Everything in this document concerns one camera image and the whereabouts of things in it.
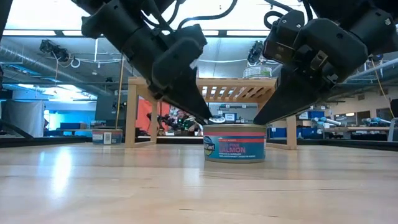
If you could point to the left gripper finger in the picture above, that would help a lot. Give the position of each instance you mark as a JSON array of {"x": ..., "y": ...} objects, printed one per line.
[{"x": 189, "y": 96}]

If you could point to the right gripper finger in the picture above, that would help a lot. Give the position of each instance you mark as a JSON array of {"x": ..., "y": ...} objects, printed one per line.
[{"x": 289, "y": 96}]

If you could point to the green label flat-lid can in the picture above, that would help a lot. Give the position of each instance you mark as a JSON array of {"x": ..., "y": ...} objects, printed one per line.
[{"x": 257, "y": 72}]

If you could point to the red blue pull-tab can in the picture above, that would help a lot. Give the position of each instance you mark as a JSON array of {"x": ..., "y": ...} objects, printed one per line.
[
  {"x": 234, "y": 146},
  {"x": 107, "y": 137}
]

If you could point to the grey blue background robot arm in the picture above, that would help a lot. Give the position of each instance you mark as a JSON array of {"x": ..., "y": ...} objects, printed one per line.
[
  {"x": 376, "y": 121},
  {"x": 326, "y": 121}
]

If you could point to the black background robot arm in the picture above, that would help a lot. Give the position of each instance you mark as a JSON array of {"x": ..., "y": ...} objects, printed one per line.
[{"x": 161, "y": 119}]

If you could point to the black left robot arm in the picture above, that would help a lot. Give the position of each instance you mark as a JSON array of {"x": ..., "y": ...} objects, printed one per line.
[{"x": 4, "y": 15}]

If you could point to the wooden slatted shelf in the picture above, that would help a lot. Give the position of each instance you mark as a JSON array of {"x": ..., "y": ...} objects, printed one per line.
[{"x": 236, "y": 82}]

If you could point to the person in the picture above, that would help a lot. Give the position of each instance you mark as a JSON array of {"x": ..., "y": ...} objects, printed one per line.
[{"x": 180, "y": 115}]

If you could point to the blue storage bin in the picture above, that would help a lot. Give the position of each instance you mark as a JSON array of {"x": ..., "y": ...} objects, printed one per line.
[{"x": 315, "y": 114}]

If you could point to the white blue sign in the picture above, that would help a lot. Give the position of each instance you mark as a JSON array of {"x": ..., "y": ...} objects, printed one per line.
[{"x": 230, "y": 117}]

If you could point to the grey ceiling pipe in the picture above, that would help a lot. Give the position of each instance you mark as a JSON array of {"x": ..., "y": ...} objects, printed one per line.
[{"x": 373, "y": 71}]

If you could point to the orange banner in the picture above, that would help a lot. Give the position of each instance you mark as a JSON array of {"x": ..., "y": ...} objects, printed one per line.
[{"x": 143, "y": 115}]

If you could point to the ceiling light panel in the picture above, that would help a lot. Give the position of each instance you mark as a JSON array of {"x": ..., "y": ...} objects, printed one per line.
[
  {"x": 211, "y": 32},
  {"x": 28, "y": 32},
  {"x": 248, "y": 33}
]

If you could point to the wooden background table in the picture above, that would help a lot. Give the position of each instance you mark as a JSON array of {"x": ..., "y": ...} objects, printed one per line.
[{"x": 357, "y": 128}]

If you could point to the grey panel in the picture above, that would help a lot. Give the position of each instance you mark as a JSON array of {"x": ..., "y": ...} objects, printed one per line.
[{"x": 107, "y": 109}]

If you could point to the black monitor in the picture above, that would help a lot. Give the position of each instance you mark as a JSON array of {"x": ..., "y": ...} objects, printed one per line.
[{"x": 395, "y": 108}]

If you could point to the white cloth screen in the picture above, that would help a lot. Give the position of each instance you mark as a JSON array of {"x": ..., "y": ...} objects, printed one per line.
[{"x": 25, "y": 118}]

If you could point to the blue ceiling camera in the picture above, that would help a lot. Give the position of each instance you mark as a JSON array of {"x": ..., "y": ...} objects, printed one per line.
[{"x": 377, "y": 57}]

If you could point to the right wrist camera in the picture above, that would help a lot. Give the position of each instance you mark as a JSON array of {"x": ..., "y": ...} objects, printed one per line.
[{"x": 284, "y": 34}]

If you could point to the black ceiling camera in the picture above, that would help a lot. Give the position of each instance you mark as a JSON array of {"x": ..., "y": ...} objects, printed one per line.
[
  {"x": 54, "y": 49},
  {"x": 255, "y": 51}
]

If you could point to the white chair frame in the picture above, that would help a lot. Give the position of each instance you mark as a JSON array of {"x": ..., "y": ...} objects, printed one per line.
[{"x": 392, "y": 130}]

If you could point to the silver ventilation duct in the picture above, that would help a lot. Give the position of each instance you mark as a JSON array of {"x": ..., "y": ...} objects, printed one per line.
[{"x": 28, "y": 60}]

